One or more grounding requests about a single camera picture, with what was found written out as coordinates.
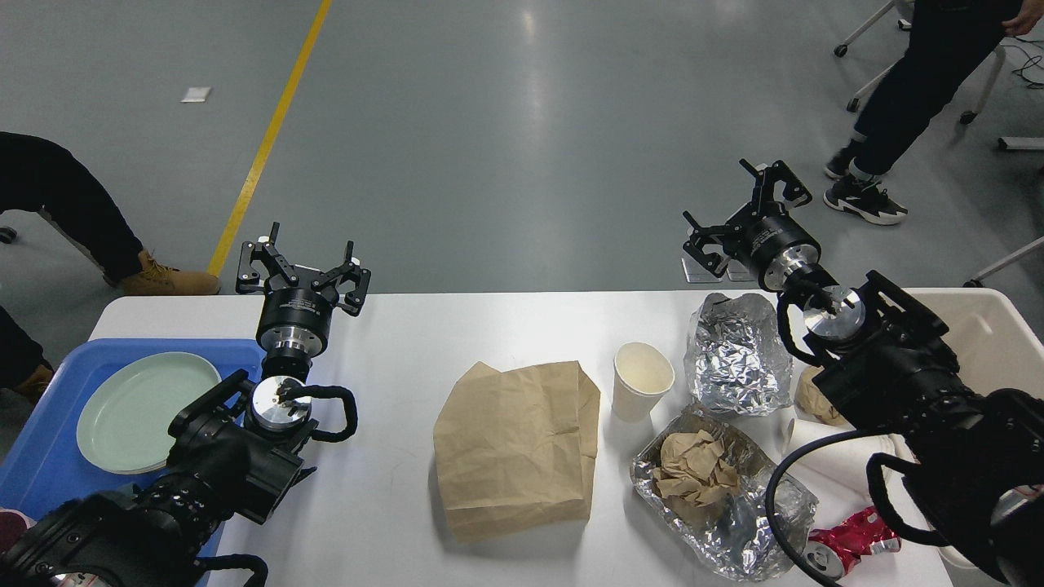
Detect blue plastic tray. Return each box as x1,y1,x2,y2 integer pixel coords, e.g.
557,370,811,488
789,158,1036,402
0,338,266,572

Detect white floor tag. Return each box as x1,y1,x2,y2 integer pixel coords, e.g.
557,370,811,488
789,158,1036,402
180,86,213,104

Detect person in tan boots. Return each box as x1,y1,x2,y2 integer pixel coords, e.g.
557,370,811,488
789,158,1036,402
0,132,222,400

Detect brown paper bag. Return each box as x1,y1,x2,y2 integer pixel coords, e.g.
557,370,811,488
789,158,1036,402
433,361,601,544

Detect green plate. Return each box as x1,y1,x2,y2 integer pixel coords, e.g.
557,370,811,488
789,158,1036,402
76,351,221,475

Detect aluminium foil tray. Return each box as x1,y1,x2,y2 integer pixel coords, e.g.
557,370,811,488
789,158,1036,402
630,404,794,582

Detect crumpled foil ball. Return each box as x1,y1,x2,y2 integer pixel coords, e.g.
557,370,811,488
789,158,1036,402
683,291,794,417

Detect pink mug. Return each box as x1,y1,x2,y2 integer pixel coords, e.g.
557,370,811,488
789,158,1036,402
0,508,37,554

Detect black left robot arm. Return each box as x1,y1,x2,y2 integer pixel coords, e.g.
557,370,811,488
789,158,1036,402
2,224,370,586

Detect clear floor plate right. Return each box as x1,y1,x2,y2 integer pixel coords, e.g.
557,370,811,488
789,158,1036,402
726,258,759,282

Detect crushed red can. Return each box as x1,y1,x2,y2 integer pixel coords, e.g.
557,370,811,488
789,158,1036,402
802,506,902,580

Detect stacked white paper cups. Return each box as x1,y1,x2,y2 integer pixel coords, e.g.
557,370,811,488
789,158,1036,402
783,417,914,497

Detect crumpled brown paper ball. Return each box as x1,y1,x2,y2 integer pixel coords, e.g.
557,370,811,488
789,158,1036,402
794,365,849,427

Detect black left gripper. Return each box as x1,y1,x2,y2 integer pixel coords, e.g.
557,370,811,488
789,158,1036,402
236,222,372,357

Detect crumpled brown paper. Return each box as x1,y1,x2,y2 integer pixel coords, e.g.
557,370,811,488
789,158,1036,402
653,430,741,527

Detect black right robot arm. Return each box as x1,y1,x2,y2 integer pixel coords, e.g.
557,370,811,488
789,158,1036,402
683,160,1043,586

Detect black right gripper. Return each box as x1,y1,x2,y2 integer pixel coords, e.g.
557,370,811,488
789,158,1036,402
682,159,823,291

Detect person in black sneakers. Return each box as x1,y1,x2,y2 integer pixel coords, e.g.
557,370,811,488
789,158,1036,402
823,1,1043,226

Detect white paper cup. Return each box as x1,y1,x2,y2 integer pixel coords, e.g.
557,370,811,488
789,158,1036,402
613,342,675,422

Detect beige plastic bin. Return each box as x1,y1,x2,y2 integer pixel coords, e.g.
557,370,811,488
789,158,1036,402
889,287,1044,572

